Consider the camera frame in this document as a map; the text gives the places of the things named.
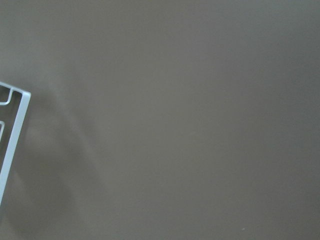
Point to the white wire cup rack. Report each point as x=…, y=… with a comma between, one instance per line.
x=14, y=133

